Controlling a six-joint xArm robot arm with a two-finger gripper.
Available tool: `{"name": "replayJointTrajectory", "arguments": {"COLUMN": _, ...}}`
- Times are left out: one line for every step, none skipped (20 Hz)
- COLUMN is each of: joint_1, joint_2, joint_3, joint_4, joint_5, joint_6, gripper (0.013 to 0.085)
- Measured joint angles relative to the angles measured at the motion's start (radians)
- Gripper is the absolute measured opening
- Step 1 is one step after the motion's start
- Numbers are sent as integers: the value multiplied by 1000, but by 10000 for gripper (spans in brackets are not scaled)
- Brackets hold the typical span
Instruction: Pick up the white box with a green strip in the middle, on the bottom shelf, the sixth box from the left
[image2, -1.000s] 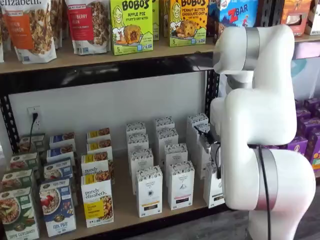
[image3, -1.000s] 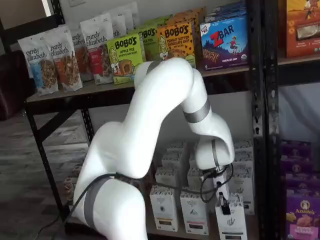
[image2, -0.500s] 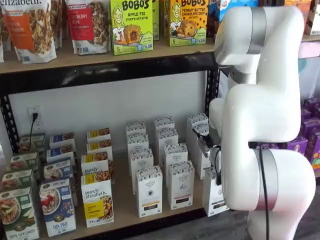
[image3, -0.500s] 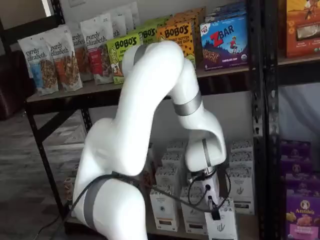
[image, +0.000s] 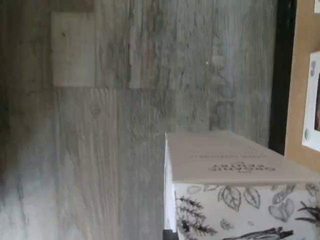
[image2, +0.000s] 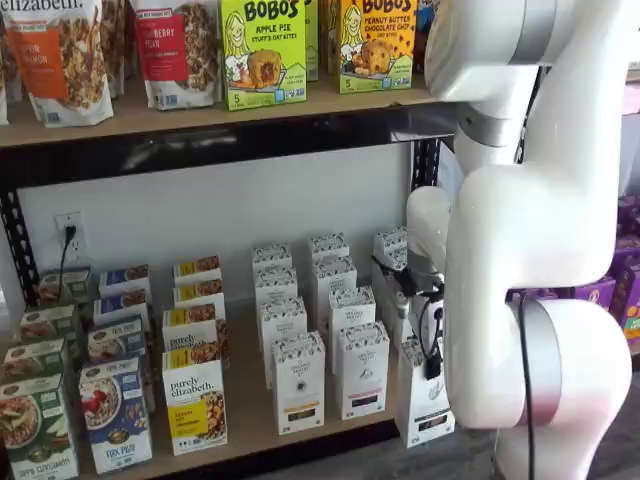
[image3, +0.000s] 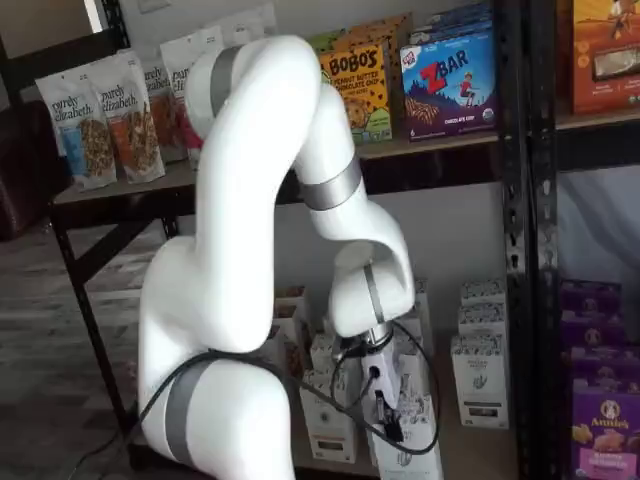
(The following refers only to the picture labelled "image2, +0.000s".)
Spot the purely elizabeth yellow label box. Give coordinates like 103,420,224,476
172,255,223,282
160,319,231,371
172,278,225,307
160,357,228,457
161,301,217,326

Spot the blue Zbar box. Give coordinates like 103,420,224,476
415,0,441,36

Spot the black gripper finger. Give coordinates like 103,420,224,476
423,348,445,381

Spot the purely elizabeth granola bag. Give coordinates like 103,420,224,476
99,0,135,100

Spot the white wall outlet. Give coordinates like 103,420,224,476
53,211,85,262

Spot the purple Annie's snack box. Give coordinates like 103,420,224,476
608,234,640,346
616,195,640,236
572,276,618,315

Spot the black metal shelf rack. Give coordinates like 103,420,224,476
0,99,464,480

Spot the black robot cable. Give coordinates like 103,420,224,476
393,268,540,480

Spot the white tea box green strip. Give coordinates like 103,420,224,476
373,227,410,251
375,247,409,271
393,338,457,450

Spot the granola bag orange label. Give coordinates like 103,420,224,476
0,0,117,127

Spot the granola bag red label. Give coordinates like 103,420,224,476
130,0,225,112

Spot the green oatmeal box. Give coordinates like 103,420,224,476
18,303,84,346
36,267,94,307
0,338,70,386
0,373,80,480

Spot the yellow Bobo's peanut butter box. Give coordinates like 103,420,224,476
325,0,418,95

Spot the wooden shelf board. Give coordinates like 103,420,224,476
74,279,416,474
0,69,464,150

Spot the green Bobo's apple pie box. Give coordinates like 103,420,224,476
303,0,322,84
220,0,309,112

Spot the white tea box pink strip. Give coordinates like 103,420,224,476
334,321,391,421
327,285,377,346
311,257,358,301
307,233,350,262

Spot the black plug with cord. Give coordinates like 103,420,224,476
58,224,79,304

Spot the blue oatmeal box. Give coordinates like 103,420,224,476
98,263,152,296
91,288,150,324
78,356,155,476
86,316,146,365

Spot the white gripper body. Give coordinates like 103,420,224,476
408,272,448,355

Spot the white tea box yellow strip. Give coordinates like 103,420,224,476
253,267,298,304
258,297,309,391
270,331,327,436
250,243,294,271

